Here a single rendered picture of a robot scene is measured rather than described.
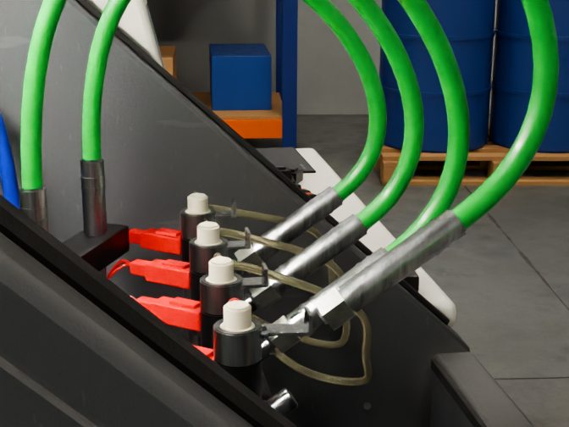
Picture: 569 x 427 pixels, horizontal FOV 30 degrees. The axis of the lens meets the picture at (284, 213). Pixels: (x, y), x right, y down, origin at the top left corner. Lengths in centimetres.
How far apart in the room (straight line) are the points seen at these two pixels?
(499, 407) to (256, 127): 499
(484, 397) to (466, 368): 6
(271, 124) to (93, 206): 503
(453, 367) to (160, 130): 33
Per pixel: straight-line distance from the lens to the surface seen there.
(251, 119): 585
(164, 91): 89
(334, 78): 715
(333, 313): 61
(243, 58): 598
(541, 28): 61
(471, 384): 94
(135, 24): 92
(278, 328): 61
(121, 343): 24
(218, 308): 68
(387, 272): 61
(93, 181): 82
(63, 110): 89
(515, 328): 364
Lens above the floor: 134
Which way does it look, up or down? 16 degrees down
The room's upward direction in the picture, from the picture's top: straight up
